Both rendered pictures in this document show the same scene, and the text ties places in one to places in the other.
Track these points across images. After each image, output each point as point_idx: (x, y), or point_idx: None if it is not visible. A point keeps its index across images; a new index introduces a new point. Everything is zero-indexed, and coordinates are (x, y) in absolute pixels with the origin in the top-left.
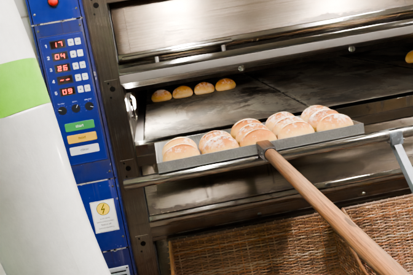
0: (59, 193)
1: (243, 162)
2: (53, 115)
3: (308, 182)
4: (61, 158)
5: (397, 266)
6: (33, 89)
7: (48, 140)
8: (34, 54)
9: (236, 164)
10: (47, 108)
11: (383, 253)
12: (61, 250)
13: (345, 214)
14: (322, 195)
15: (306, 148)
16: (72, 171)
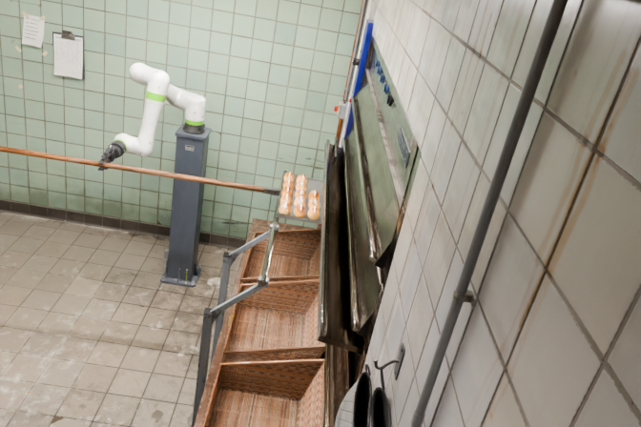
0: (145, 111)
1: None
2: (152, 102)
3: (212, 179)
4: (148, 108)
5: (145, 169)
6: (149, 96)
7: (147, 104)
8: (155, 92)
9: None
10: (150, 100)
11: (152, 170)
12: (142, 118)
13: (180, 175)
14: (197, 177)
15: (277, 204)
16: (151, 111)
